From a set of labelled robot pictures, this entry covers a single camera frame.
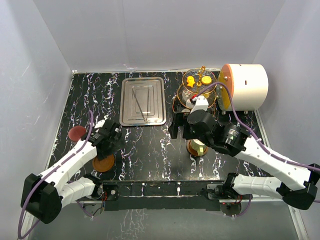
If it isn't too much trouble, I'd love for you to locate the white rectangular cream cake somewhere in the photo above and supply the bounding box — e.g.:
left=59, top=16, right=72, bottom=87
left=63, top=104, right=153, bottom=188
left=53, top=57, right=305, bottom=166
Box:
left=181, top=90, right=192, bottom=101

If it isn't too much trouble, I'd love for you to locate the brown wooden coaster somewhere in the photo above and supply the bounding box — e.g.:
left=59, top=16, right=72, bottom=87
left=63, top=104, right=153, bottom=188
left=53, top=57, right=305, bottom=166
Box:
left=186, top=139, right=208, bottom=157
left=92, top=154, right=115, bottom=173

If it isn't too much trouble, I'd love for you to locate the pink patterned mug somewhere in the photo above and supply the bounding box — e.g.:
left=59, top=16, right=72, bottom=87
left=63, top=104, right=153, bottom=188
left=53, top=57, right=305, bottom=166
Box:
left=68, top=125, right=86, bottom=142

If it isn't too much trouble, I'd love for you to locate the green ceramic cup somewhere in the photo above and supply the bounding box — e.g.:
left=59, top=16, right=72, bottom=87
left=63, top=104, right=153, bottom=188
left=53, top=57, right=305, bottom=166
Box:
left=190, top=139, right=207, bottom=157

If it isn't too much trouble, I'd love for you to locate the orange fish-shaped cookie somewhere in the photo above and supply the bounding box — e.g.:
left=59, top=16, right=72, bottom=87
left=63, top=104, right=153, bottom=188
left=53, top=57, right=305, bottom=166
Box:
left=186, top=75, right=196, bottom=88

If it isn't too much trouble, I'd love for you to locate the silver metal tray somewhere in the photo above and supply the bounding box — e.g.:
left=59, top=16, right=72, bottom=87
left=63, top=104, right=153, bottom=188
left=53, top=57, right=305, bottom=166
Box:
left=119, top=77, right=167, bottom=127

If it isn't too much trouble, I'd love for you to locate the round orange biscuit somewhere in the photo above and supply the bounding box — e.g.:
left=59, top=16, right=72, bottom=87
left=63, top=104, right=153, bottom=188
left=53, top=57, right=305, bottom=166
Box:
left=201, top=75, right=212, bottom=85

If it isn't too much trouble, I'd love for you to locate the white sprinkle cherry cake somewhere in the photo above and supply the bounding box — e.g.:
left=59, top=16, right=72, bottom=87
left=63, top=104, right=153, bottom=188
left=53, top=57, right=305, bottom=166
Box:
left=186, top=99, right=194, bottom=109

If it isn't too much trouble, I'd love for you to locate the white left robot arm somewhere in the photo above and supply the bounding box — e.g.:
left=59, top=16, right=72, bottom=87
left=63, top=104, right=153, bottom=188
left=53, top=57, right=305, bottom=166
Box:
left=20, top=119, right=122, bottom=224

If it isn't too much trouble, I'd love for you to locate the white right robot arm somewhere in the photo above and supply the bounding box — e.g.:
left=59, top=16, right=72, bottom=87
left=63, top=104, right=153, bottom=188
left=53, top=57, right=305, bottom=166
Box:
left=168, top=110, right=320, bottom=210

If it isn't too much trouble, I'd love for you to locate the three-tier glass cake stand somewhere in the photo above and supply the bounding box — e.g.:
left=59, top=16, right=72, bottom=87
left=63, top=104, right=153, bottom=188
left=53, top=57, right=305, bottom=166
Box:
left=172, top=66, right=217, bottom=114

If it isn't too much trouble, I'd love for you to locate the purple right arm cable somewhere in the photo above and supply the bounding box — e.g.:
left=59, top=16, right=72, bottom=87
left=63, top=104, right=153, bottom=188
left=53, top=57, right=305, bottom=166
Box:
left=191, top=81, right=320, bottom=218

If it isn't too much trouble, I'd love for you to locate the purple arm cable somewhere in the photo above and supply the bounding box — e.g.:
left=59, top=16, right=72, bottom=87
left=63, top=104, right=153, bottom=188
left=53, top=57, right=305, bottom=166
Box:
left=16, top=110, right=102, bottom=240
left=191, top=81, right=320, bottom=218

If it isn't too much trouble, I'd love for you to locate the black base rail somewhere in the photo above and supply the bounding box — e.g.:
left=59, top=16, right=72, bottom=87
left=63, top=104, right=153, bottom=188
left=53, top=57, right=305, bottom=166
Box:
left=74, top=181, right=253, bottom=212

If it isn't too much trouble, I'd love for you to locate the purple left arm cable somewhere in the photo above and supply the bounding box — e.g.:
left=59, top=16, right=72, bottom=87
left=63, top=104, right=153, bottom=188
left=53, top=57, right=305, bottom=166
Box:
left=16, top=110, right=102, bottom=240

